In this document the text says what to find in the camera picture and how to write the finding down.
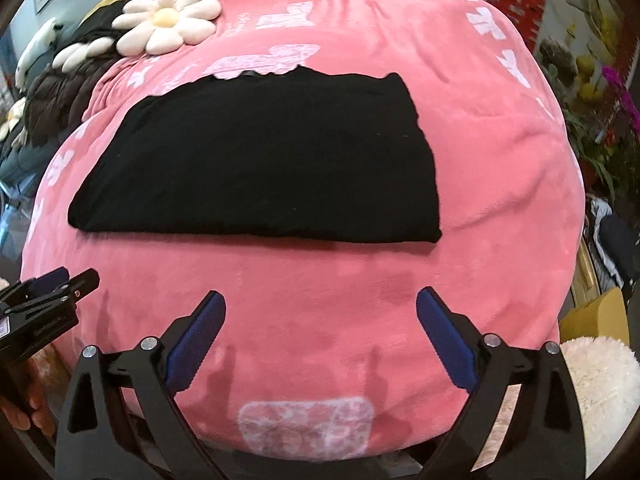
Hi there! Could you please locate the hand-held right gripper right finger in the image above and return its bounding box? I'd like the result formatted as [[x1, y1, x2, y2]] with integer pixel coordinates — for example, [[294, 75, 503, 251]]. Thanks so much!
[[416, 287, 587, 480]]

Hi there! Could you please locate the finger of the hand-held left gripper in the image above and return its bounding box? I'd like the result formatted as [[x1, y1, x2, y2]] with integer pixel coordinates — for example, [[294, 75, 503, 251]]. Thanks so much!
[[0, 267, 71, 303], [30, 268, 101, 313]]

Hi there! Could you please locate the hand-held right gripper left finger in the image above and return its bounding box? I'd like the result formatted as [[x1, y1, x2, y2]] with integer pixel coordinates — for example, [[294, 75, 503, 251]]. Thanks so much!
[[55, 290, 227, 480]]

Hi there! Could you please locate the black long-sleeve shirt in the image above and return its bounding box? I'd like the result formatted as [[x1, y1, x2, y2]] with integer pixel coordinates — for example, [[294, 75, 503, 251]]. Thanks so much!
[[67, 71, 443, 246]]

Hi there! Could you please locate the pile of dark clothes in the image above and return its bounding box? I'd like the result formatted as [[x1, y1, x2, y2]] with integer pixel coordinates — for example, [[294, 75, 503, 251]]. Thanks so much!
[[585, 195, 640, 291]]

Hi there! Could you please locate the person's left hand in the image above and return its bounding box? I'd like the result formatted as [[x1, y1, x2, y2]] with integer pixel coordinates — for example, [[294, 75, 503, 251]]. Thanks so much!
[[0, 347, 57, 436]]

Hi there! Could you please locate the pink printed blanket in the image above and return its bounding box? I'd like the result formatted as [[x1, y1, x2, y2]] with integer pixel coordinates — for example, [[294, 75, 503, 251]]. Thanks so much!
[[22, 0, 586, 461]]

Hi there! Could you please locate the cardboard box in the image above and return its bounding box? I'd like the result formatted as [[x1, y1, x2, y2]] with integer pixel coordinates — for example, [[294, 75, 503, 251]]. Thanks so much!
[[559, 289, 632, 347]]

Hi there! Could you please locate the small cream flower pillow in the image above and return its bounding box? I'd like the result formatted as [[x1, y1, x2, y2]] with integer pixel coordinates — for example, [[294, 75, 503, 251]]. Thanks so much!
[[0, 97, 28, 148]]

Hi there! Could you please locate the white fluffy cushion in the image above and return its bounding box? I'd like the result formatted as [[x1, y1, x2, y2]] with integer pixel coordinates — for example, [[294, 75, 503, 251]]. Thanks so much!
[[559, 337, 640, 463]]

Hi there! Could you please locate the brown puffer jacket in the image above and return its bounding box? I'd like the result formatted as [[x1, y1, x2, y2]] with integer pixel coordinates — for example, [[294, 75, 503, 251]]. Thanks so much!
[[25, 57, 121, 146]]

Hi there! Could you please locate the white plush toy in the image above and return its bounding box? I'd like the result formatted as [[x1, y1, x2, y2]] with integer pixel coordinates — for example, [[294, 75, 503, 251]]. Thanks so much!
[[15, 17, 63, 91]]

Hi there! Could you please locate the black cloth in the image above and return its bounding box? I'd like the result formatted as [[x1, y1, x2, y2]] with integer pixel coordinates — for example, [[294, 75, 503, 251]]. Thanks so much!
[[75, 0, 151, 46]]

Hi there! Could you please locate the green plant with yellow flowers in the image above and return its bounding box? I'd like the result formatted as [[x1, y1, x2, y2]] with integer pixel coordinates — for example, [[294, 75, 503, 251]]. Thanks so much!
[[537, 37, 640, 201]]

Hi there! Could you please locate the large cream flower pillow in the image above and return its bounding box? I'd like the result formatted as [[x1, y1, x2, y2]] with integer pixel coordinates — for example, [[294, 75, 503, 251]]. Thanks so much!
[[112, 0, 222, 56]]

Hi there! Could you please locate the purple orchid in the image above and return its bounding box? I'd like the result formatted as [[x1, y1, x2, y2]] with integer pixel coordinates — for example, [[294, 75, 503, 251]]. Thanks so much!
[[602, 65, 640, 136]]

